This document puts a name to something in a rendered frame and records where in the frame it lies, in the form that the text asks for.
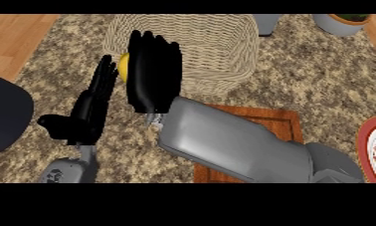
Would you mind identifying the dark navy round object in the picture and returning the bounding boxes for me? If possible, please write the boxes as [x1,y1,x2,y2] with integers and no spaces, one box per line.
[0,78,35,153]

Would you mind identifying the grey cylindrical container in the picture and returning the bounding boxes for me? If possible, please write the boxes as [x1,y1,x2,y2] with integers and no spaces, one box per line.
[250,14,283,37]

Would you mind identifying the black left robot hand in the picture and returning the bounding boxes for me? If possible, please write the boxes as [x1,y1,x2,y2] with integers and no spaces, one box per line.
[36,54,120,146]

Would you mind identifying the red rimmed white plate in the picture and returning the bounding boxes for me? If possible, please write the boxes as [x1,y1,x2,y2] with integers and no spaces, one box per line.
[355,115,376,184]

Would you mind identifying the yellow lemon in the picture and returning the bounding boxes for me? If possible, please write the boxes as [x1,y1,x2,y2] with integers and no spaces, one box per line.
[118,52,131,84]

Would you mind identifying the grey plant pot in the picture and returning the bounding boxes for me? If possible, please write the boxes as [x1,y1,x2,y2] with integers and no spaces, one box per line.
[311,14,371,38]

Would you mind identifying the brown wooden cutting board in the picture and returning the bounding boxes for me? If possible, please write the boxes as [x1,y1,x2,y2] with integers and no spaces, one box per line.
[191,104,305,184]

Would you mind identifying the beige wicker basket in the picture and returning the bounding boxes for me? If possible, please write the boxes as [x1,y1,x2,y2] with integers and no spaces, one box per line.
[101,14,261,96]

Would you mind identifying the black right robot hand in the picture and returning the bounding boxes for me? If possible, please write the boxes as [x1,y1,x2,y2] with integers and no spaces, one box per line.
[125,29,184,114]

